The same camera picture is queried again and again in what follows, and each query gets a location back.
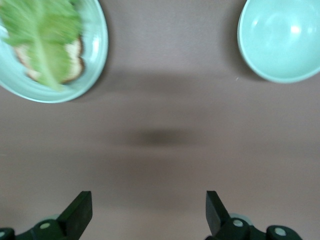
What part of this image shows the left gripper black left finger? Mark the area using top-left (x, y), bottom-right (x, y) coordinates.
top-left (0, 190), bottom-right (94, 240)

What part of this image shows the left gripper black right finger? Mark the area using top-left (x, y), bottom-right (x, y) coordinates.
top-left (205, 190), bottom-right (302, 240)

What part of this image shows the toast bread slice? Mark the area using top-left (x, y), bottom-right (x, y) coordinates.
top-left (13, 37), bottom-right (86, 85)

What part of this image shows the green shallow bowl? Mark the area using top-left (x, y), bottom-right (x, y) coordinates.
top-left (0, 0), bottom-right (110, 104)

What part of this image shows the green lettuce leaf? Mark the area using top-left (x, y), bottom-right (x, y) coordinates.
top-left (0, 0), bottom-right (85, 92)

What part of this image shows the small green deep bowl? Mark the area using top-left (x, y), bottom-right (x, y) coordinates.
top-left (236, 0), bottom-right (320, 84)

